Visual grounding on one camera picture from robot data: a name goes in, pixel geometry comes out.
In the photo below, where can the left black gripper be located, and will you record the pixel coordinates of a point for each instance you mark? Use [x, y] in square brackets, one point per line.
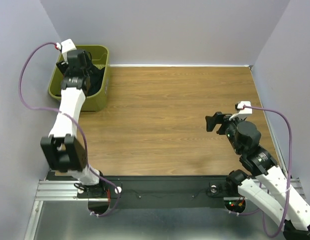
[88, 61]

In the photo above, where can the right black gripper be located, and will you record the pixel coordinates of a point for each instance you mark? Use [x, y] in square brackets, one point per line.
[218, 117]

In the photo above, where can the black t shirt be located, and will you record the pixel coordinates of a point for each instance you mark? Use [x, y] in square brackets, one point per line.
[96, 80]

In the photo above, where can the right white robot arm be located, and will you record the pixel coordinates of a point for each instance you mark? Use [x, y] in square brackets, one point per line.
[266, 186]

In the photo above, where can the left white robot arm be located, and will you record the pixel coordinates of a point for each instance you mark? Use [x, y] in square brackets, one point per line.
[61, 148]

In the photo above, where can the olive green plastic bin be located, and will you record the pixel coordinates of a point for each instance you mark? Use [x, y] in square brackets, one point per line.
[100, 58]

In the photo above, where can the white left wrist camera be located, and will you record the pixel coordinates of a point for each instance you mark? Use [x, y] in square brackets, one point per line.
[64, 47]

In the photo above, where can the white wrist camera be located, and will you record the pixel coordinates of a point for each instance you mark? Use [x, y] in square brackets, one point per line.
[243, 110]
[64, 47]

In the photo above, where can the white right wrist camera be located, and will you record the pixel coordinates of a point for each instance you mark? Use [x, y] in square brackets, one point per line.
[243, 110]

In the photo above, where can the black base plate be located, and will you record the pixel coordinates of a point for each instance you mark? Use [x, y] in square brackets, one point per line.
[159, 192]

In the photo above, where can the aluminium frame rail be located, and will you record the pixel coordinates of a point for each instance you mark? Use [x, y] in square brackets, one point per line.
[57, 190]

